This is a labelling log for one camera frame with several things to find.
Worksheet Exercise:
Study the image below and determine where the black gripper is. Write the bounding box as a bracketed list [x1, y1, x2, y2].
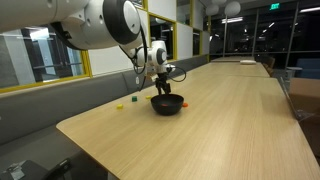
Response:
[155, 73, 171, 95]

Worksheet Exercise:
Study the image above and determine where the black bowl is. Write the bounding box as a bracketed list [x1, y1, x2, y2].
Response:
[151, 94, 184, 116]

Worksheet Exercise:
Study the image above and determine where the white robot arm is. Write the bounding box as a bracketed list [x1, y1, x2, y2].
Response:
[0, 0, 175, 94]

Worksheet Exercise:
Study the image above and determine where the green cube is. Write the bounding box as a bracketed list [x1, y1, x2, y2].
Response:
[131, 96, 138, 102]

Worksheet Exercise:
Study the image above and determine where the yellow block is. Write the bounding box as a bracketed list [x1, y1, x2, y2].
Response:
[116, 104, 124, 110]

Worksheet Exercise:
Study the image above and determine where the far wooden table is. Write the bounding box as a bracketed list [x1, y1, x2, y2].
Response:
[211, 56, 257, 63]

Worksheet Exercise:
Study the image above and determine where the white plate far table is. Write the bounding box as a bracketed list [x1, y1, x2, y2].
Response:
[240, 60, 257, 65]

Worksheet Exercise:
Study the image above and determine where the wooden chair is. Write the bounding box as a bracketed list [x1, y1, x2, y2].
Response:
[263, 57, 275, 76]

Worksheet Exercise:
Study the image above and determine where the grey bench sofa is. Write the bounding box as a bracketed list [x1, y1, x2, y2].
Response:
[0, 54, 209, 180]

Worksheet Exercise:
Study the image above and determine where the green exit sign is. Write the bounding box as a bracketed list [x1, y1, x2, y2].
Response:
[269, 3, 280, 10]

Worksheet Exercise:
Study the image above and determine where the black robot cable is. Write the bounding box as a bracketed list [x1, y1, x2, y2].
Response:
[133, 26, 187, 92]

